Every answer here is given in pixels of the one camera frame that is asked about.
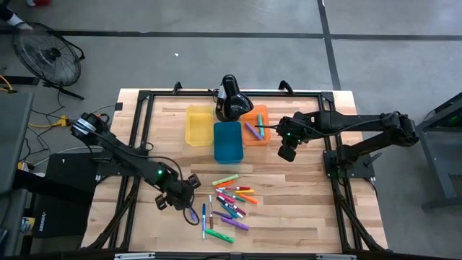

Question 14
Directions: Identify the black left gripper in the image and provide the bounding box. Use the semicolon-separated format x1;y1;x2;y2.
154;173;202;212

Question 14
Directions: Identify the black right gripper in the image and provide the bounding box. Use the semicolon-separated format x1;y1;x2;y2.
276;111;316;163

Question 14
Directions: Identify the teal thick highlighter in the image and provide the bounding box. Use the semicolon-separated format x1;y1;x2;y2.
256;113;266;139

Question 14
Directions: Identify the black Expo marker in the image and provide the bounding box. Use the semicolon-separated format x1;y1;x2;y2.
215;196;245;219

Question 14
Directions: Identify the yellow-green Sharpie highlighter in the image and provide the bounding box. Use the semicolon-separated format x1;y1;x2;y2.
211;173;240;187

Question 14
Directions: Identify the green thick highlighter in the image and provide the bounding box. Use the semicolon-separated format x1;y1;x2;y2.
204;228;235;244

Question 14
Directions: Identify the green Expo marker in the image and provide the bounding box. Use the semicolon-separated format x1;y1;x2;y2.
221;190;247;203

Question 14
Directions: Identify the maroon Expo marker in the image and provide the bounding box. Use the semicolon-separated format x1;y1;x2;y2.
218;197;248;217

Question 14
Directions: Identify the long orange highlighter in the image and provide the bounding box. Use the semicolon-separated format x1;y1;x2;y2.
237;194;260;206

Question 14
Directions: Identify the orange plastic bin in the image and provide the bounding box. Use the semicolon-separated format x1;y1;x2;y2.
240;104;271;147

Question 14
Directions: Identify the pink gel highlighter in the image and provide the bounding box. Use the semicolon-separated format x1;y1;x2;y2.
215;192;236;204

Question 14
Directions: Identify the teal gel highlighter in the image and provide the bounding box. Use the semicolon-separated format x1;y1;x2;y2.
219;203;239;220

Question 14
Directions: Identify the blue plastic bin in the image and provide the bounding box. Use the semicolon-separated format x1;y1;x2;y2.
212;121;245;164

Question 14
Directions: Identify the yellow plastic bin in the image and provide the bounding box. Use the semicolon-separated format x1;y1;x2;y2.
185;104;215;147

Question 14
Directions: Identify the black case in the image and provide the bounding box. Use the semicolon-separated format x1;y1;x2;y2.
32;153;100;239

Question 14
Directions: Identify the dark grey metal cart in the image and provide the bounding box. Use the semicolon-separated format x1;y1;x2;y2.
414;92;462;210

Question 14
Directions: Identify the small yellow blue pack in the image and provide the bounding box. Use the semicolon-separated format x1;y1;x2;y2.
19;216;35;235

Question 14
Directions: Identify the grey side table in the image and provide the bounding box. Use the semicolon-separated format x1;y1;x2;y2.
0;90;35;196

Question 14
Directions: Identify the black floor fan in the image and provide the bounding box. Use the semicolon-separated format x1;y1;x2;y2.
12;21;86;101

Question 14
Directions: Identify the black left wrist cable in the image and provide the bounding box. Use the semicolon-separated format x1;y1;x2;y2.
182;204;201;227

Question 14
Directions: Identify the black aluminium rig frame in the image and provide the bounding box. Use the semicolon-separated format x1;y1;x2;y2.
81;89;389;254

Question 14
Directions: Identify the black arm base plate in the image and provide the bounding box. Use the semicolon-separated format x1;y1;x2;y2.
94;151;147;178
322;149;376;180

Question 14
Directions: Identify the silver bracket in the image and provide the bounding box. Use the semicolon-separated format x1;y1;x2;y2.
315;253;358;260
113;252;157;260

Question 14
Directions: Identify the yellow extension cord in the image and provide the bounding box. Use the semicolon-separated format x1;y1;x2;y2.
27;115;71;129
0;74;17;94

